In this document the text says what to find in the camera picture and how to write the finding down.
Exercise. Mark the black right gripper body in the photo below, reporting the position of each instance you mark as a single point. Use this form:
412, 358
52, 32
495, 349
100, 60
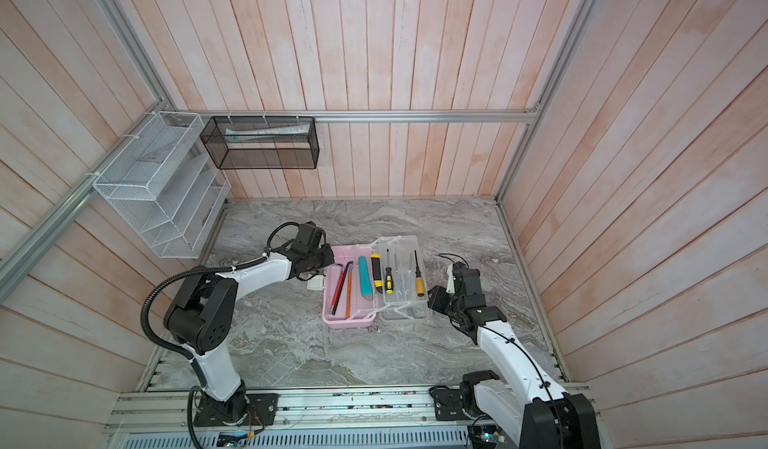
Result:
446, 301

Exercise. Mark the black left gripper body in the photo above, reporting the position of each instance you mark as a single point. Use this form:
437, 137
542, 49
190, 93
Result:
320, 257

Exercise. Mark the steel hex key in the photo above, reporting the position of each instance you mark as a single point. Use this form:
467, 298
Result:
342, 278

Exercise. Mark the orange handled screwdriver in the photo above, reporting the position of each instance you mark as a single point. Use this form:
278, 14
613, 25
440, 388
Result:
419, 283

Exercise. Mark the teal utility knife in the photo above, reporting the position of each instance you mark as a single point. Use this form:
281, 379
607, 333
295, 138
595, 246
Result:
366, 287

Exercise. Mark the yellow black utility knife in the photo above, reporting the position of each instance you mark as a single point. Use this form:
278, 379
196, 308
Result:
377, 272

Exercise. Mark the yellow black phillips screwdriver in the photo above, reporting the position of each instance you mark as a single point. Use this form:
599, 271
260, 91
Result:
389, 273

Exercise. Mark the pink tool box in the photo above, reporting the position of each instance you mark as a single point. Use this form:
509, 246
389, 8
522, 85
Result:
402, 306

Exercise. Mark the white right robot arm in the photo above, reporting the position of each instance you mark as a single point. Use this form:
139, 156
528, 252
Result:
525, 402

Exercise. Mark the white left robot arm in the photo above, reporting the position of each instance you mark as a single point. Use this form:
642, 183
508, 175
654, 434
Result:
200, 316

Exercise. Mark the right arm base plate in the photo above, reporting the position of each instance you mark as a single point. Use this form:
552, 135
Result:
454, 404

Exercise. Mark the black mesh wall basket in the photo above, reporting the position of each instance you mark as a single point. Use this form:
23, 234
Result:
262, 142

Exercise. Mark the white wire mesh shelf rack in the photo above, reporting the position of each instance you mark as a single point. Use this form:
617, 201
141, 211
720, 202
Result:
168, 195

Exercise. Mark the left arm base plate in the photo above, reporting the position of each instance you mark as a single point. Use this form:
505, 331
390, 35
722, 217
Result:
255, 409

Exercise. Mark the aluminium mounting rail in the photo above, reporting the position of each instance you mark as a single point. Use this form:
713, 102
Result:
296, 408

